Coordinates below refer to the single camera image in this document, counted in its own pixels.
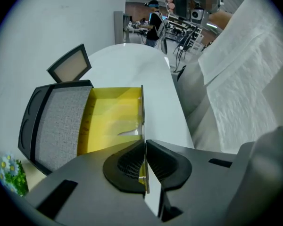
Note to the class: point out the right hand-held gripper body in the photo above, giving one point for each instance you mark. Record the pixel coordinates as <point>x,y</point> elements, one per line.
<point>179,1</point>

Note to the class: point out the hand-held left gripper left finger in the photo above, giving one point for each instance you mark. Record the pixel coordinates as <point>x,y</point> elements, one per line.
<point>85,185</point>

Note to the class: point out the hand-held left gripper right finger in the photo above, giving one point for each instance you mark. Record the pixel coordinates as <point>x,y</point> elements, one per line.
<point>198,180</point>

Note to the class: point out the yellow transparent plastic box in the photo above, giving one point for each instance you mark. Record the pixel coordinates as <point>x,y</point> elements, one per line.
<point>113,112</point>

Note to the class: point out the person's right forearm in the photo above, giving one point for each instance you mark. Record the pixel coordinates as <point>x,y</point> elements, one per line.
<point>220,20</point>

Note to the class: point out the grey fabric box lid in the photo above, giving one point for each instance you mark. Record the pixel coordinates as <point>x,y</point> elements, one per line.
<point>59,121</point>

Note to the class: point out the person's right hand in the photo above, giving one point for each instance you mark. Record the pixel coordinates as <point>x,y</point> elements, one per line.
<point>171,1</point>

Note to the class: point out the white shelving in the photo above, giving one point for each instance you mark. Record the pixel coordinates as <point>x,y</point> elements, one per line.
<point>193,36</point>

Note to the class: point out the black chair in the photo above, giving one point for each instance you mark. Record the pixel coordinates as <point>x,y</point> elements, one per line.
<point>182,47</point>

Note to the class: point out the grey cabinet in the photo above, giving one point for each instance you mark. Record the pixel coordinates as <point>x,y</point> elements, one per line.
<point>119,27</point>

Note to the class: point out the potted artificial flowers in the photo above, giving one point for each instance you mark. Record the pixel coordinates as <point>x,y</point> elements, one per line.
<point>11,173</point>

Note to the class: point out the person in white coat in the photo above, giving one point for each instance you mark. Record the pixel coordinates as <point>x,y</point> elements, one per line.
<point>245,79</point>

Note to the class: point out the white square camera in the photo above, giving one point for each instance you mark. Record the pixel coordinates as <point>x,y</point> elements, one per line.
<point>197,15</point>

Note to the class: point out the black picture frame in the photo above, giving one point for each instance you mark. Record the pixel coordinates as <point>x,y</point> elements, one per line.
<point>69,65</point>

